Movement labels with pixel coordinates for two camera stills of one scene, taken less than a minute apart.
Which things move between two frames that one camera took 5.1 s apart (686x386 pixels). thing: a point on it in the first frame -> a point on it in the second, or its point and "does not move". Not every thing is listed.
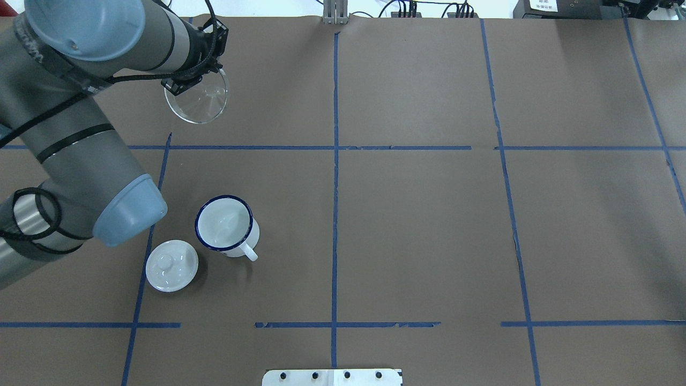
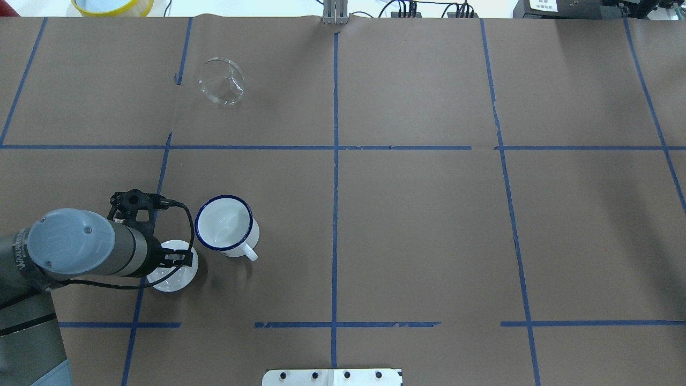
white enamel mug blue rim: (225, 223) does not move
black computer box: (570, 9) does not move
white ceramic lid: (172, 266) does not move
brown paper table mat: (476, 201) does not move
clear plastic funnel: (201, 102) -> (222, 81)
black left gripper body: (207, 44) -> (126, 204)
